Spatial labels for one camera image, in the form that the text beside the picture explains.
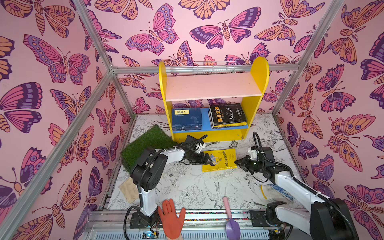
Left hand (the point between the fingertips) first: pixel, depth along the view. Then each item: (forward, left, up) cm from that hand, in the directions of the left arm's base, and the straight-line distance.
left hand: (209, 161), depth 90 cm
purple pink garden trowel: (-34, -9, -2) cm, 35 cm away
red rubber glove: (-32, +19, -4) cm, 38 cm away
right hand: (-2, -14, +6) cm, 16 cm away
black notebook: (+23, -8, +16) cm, 29 cm away
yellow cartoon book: (+1, -9, +1) cm, 9 cm away
